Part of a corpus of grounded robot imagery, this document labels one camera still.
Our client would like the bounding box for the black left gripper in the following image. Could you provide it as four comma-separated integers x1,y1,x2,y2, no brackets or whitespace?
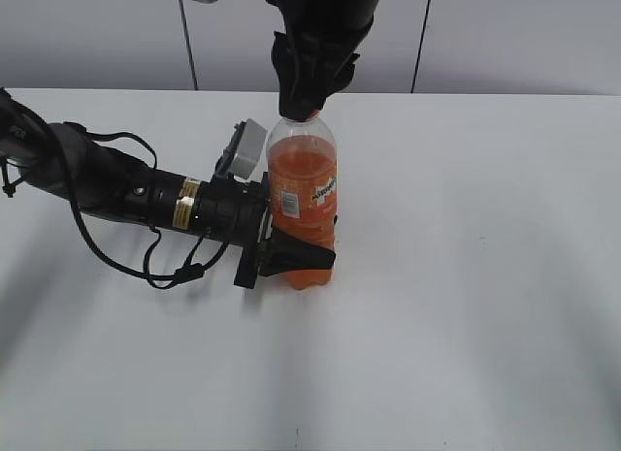
193,174,336,289

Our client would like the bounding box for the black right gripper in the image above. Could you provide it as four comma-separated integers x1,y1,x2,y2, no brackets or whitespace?
266,0,379,120

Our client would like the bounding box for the orange soda bottle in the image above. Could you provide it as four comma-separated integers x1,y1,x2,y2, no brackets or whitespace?
266,114,340,291

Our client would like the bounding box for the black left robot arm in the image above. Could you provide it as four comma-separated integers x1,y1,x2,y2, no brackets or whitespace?
1,91,336,290

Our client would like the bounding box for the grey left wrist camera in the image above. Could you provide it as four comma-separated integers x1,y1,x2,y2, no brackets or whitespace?
213,118,267,179

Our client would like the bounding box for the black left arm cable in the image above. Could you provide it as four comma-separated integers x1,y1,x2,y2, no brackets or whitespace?
0,125,229,290

